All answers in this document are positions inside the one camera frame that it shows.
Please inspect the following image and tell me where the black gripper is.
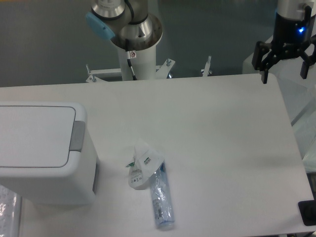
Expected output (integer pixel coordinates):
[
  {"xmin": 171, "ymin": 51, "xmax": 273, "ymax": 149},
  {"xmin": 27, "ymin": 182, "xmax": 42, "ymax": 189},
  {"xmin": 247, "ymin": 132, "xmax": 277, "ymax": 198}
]
[{"xmin": 252, "ymin": 6, "xmax": 316, "ymax": 84}]

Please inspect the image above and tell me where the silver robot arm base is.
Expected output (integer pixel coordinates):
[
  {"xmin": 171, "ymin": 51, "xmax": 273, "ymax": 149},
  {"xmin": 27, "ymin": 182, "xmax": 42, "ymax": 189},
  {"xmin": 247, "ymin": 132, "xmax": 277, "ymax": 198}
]
[{"xmin": 85, "ymin": 0, "xmax": 163, "ymax": 68}]

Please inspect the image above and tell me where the white plastic trash can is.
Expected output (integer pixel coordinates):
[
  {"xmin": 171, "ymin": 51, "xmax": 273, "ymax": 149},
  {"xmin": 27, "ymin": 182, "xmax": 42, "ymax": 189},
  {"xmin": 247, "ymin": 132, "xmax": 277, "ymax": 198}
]
[{"xmin": 0, "ymin": 101, "xmax": 99, "ymax": 205}]

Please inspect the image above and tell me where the white trash can lid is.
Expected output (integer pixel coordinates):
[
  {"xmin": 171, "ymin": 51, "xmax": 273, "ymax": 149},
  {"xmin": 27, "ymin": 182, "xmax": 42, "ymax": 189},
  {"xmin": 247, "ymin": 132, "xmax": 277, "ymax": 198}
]
[{"xmin": 0, "ymin": 104, "xmax": 87, "ymax": 168}]

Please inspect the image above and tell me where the black device at table edge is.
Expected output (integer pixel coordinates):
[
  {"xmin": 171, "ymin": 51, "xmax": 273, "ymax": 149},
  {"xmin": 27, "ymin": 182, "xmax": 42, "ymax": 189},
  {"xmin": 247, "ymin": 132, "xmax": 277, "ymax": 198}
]
[{"xmin": 298, "ymin": 200, "xmax": 316, "ymax": 226}]

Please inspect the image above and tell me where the crumpled white paper wrapper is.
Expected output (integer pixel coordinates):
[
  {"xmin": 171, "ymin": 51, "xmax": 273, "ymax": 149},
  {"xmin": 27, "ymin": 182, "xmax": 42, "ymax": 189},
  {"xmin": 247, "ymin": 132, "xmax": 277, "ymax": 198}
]
[{"xmin": 126, "ymin": 140, "xmax": 164, "ymax": 190}]

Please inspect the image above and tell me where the clear plastic bottle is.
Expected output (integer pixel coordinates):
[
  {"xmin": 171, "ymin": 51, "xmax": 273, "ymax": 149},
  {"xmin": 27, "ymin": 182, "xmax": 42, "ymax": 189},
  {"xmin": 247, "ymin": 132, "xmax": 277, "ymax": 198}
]
[{"xmin": 150, "ymin": 162, "xmax": 175, "ymax": 229}]

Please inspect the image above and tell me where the black cable on pedestal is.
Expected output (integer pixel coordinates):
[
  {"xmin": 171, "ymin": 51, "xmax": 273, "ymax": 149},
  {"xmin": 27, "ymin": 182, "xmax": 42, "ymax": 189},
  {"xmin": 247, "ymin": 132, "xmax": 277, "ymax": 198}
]
[{"xmin": 124, "ymin": 39, "xmax": 137, "ymax": 81}]

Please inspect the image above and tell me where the white metal mounting frame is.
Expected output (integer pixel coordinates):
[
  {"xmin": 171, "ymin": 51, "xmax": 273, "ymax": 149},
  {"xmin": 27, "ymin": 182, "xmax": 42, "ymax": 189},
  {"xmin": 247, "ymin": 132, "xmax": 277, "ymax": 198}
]
[{"xmin": 85, "ymin": 56, "xmax": 212, "ymax": 83}]

